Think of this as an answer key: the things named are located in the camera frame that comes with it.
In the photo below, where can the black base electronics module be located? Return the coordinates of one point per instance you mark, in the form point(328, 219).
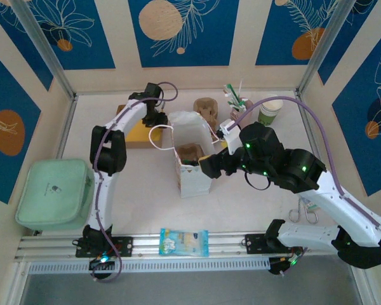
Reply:
point(98, 268)
point(277, 268)

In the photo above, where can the blue white wet wipes pack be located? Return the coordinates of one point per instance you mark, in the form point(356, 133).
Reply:
point(184, 241)

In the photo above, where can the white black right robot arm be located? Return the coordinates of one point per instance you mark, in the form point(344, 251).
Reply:
point(343, 206)

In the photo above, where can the aluminium side rail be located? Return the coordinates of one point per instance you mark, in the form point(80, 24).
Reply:
point(308, 127)
point(66, 127)

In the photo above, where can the brown cardboard napkin box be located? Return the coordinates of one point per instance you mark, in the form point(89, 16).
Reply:
point(146, 145)

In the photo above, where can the aluminium frame post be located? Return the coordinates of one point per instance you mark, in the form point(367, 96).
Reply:
point(325, 41)
point(41, 41)

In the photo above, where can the white patterned paper gift bag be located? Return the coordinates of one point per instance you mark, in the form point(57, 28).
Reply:
point(193, 182)

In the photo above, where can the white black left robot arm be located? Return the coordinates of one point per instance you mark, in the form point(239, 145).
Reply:
point(103, 197)

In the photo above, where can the metal scissors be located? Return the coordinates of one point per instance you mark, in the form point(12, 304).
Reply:
point(304, 216)

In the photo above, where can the pink straw holder cup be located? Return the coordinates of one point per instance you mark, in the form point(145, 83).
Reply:
point(235, 114)

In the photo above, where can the green white paper cup stack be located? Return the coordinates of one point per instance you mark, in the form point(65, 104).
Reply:
point(266, 119)

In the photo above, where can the brown pulp cup carrier stack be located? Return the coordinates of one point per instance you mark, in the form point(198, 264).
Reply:
point(206, 109)

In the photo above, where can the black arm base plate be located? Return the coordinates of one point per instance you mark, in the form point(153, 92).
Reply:
point(124, 246)
point(254, 243)

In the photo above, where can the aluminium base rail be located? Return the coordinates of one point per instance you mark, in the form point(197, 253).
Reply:
point(228, 244)

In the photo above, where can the yellow napkin stack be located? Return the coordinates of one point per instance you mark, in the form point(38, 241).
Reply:
point(139, 133)

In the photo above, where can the mint green zip pouch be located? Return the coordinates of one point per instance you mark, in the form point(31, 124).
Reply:
point(50, 193)

